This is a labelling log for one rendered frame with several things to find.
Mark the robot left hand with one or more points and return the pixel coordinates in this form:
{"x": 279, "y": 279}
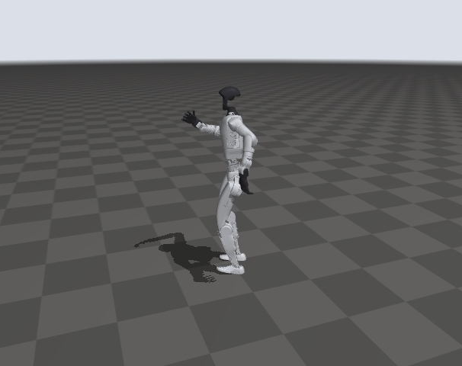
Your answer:
{"x": 243, "y": 181}

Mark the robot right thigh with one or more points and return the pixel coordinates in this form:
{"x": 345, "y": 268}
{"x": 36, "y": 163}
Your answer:
{"x": 232, "y": 217}

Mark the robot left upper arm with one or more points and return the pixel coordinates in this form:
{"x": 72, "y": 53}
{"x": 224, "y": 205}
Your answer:
{"x": 236, "y": 125}

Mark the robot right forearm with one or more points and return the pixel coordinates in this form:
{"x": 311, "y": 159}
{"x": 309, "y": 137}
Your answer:
{"x": 206, "y": 128}

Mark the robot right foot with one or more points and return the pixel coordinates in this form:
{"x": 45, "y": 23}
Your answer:
{"x": 240, "y": 257}

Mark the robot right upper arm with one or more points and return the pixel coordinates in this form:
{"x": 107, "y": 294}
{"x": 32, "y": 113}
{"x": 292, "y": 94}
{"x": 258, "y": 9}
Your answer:
{"x": 217, "y": 131}

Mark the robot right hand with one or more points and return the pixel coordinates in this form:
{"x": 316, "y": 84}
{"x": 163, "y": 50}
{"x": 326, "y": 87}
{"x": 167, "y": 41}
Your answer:
{"x": 191, "y": 119}

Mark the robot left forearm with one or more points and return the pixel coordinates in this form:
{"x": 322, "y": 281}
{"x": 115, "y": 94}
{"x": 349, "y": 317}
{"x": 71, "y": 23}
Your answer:
{"x": 247, "y": 155}

